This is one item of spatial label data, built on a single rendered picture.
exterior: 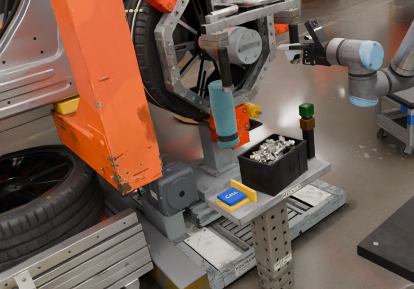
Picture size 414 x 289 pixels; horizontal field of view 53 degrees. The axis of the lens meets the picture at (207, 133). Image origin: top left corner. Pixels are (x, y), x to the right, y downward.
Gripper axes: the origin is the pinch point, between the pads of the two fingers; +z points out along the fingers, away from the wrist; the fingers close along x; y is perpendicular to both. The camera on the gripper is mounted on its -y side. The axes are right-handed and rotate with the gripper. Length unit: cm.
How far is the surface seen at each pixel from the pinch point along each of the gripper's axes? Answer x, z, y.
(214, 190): -31, 23, 62
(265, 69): 2.9, 19.3, 14.6
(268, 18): 7.4, 18.5, -6.2
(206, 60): -20.4, 29.0, 5.2
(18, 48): -84, 57, -15
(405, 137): 74, -5, 70
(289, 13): -2.4, -3.2, -11.0
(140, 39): -48, 28, -11
